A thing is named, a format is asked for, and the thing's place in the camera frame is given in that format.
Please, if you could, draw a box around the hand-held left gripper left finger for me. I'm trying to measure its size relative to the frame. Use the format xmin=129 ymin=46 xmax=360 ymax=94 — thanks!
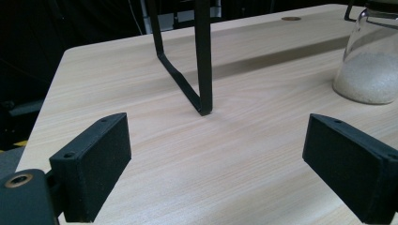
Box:
xmin=49 ymin=112 xmax=132 ymax=223

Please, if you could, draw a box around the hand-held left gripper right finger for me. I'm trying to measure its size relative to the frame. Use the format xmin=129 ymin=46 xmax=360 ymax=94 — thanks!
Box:
xmin=301 ymin=112 xmax=398 ymax=225

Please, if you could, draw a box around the black raised shelf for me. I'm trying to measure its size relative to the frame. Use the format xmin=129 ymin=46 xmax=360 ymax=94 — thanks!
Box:
xmin=145 ymin=0 xmax=359 ymax=117

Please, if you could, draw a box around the black stand with striped base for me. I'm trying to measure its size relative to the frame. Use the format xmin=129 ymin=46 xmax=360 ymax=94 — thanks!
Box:
xmin=0 ymin=98 xmax=45 ymax=150

